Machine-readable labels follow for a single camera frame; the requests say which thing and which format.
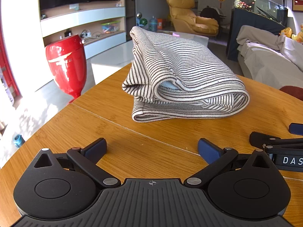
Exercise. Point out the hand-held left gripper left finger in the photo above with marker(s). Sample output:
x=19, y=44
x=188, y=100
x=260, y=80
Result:
x=95, y=149

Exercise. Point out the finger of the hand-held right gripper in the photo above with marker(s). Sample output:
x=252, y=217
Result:
x=297, y=128
x=262, y=139

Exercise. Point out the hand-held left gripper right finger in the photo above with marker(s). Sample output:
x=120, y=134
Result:
x=208, y=151

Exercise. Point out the striped long-sleeve shirt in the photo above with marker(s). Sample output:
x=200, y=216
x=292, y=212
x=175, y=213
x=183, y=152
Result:
x=184, y=63

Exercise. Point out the grey sofa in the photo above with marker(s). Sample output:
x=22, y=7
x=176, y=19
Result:
x=267, y=61

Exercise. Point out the small blue wheel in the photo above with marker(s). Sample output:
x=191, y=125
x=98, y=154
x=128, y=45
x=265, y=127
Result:
x=19, y=140

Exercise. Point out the red box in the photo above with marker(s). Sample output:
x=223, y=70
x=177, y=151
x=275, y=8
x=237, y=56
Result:
x=66, y=61

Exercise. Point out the small plush toy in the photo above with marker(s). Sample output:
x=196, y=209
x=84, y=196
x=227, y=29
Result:
x=298, y=34

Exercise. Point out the beige blanket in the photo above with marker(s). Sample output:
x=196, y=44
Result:
x=255, y=33

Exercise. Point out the clear plastic container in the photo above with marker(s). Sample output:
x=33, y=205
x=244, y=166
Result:
x=110, y=27

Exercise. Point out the glass fish tank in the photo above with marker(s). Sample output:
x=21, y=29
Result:
x=255, y=2

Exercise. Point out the white wooden television cabinet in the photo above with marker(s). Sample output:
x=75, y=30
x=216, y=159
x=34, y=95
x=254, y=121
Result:
x=94, y=15

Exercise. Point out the watermelon pattern ball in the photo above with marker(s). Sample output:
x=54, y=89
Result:
x=142, y=22

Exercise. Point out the orange box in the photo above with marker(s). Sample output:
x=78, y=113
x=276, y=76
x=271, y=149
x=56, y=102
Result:
x=160, y=23

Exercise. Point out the blue water bottle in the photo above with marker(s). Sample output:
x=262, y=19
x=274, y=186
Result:
x=153, y=24

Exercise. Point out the black chair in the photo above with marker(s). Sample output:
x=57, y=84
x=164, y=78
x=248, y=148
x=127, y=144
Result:
x=210, y=13

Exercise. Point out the silver ball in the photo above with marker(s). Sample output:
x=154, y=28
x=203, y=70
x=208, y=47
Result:
x=139, y=15

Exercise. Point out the yellow armchair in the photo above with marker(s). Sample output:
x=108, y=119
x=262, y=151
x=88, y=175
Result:
x=182, y=11

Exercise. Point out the red frame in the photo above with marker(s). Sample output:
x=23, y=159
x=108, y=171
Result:
x=7, y=63

